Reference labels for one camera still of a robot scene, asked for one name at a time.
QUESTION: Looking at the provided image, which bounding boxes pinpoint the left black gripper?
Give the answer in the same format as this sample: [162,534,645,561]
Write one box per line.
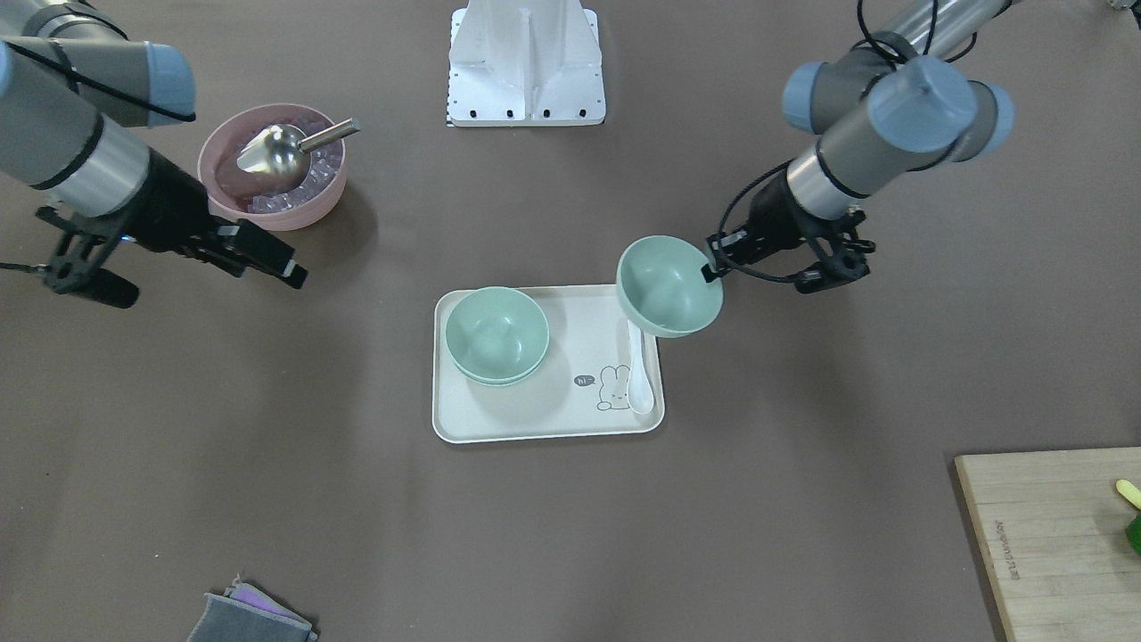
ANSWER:
[701,171,876,295]

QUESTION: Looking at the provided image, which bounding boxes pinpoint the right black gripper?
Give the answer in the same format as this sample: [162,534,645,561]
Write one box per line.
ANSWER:
[37,152,308,309]

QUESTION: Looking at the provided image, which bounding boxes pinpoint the green bowl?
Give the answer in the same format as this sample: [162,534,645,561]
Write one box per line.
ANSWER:
[616,235,725,340]
[450,358,545,387]
[443,287,551,363]

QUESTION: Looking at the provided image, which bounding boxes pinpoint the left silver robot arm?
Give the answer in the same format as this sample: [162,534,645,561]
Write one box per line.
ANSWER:
[702,1,1014,293]

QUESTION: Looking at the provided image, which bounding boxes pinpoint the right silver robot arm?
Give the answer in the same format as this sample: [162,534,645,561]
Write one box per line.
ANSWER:
[1,1,308,309]

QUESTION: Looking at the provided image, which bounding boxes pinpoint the pink bowl with ice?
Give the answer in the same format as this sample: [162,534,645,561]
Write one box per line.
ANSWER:
[197,104,348,231]

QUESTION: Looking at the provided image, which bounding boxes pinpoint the metal ice scoop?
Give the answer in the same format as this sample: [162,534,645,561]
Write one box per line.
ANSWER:
[234,117,361,193]

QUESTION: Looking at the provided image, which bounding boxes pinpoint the white plastic spoon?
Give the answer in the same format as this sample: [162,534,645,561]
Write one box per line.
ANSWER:
[628,322,655,416]

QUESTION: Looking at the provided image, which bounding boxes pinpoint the cream rabbit tray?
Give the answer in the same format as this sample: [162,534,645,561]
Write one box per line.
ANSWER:
[431,284,667,444]

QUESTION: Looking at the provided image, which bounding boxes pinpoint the green bowl on tray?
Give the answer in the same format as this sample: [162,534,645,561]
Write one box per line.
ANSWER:
[450,358,545,387]

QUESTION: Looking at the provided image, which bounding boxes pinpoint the grey folded cloth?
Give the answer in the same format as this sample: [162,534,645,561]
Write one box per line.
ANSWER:
[187,577,319,641]

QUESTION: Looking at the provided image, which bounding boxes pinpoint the wooden cutting board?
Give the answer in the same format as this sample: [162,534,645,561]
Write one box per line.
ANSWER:
[954,447,1140,641]

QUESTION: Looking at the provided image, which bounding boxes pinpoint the lemon slices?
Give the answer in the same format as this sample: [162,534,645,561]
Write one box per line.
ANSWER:
[1115,479,1141,511]

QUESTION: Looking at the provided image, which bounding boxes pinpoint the green lime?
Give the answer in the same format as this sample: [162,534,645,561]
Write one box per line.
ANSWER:
[1125,513,1141,556]

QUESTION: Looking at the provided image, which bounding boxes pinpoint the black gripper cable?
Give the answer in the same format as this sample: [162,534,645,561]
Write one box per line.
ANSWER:
[717,0,981,284]

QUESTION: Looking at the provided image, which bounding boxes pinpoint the white camera stand base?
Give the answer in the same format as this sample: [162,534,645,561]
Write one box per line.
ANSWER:
[446,1,607,128]

